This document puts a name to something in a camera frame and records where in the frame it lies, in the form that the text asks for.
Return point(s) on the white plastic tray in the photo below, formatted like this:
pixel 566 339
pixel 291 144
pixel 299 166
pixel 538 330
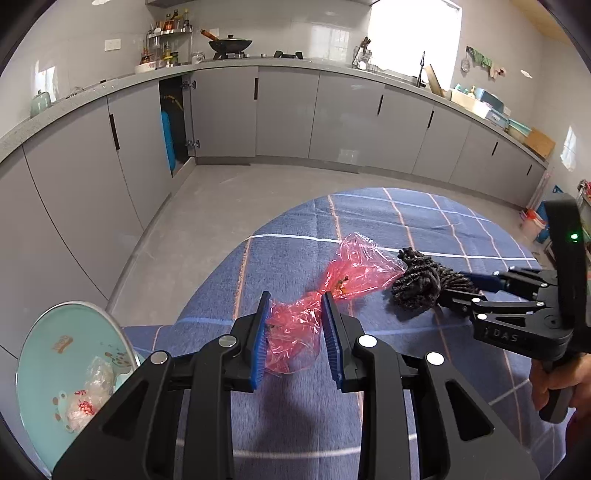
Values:
pixel 468 104

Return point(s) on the wall hook decoration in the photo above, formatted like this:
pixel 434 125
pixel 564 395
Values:
pixel 482 60

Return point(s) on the cardboard box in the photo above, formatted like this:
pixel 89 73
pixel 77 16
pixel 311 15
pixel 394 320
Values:
pixel 540 143

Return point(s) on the teal printed waste bin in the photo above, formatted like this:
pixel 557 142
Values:
pixel 51 360

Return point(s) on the sink faucet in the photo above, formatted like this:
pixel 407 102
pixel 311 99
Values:
pixel 421 71

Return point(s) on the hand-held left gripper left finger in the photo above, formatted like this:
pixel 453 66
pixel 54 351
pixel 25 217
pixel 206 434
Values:
pixel 261 344

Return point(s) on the white bowl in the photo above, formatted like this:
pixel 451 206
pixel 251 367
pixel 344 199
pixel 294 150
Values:
pixel 144 68

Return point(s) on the metal spice rack with bottles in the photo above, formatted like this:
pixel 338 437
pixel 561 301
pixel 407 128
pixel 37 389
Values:
pixel 168 39

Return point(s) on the teal plastic basin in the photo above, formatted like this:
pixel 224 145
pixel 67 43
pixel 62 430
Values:
pixel 518 130

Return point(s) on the blue plaid tablecloth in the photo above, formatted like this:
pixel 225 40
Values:
pixel 286 258

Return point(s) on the gas stove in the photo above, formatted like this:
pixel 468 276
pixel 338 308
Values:
pixel 263 56

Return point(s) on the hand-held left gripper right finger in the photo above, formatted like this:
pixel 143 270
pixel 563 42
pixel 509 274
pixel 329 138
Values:
pixel 331 344

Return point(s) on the white red plastic bucket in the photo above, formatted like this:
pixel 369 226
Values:
pixel 534 224

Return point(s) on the white wall outlet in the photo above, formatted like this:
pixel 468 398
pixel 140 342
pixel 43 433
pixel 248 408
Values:
pixel 113 44

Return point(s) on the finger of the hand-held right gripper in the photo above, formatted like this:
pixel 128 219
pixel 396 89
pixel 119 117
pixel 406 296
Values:
pixel 461 302
pixel 482 279

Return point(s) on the green ceramic teapot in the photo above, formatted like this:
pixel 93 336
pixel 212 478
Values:
pixel 40 105

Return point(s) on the pink plastic wrap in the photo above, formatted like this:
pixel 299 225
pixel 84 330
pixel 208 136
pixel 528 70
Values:
pixel 360 270

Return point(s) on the blue gas cylinder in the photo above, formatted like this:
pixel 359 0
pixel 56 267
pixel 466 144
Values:
pixel 167 138

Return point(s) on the person's right hand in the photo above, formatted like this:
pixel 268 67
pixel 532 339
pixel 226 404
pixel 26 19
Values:
pixel 538 383

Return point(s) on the wooden cutting board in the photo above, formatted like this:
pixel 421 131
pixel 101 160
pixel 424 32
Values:
pixel 435 81

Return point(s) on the window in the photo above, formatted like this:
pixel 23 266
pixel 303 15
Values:
pixel 413 37

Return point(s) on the glass jar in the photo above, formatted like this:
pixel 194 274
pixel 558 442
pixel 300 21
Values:
pixel 197 57

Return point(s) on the clear red-print plastic bag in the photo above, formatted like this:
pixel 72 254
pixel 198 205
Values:
pixel 81 411

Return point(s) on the metal dish rack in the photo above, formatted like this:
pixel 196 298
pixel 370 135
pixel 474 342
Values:
pixel 367 57

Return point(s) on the black wok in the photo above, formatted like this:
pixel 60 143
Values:
pixel 230 45

